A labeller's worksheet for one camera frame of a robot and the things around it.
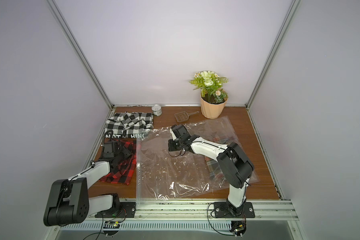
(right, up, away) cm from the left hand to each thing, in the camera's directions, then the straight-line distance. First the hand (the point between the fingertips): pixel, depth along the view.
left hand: (129, 149), depth 92 cm
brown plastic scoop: (+34, +22, +22) cm, 46 cm away
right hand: (+25, +6, -4) cm, 26 cm away
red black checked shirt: (0, -12, -8) cm, 15 cm away
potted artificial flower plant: (+56, +35, +12) cm, 67 cm away
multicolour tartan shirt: (+51, -8, -7) cm, 52 cm away
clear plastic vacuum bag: (+22, -13, -7) cm, 27 cm away
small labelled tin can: (+14, +26, +18) cm, 35 cm away
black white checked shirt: (-8, +15, +15) cm, 23 cm away
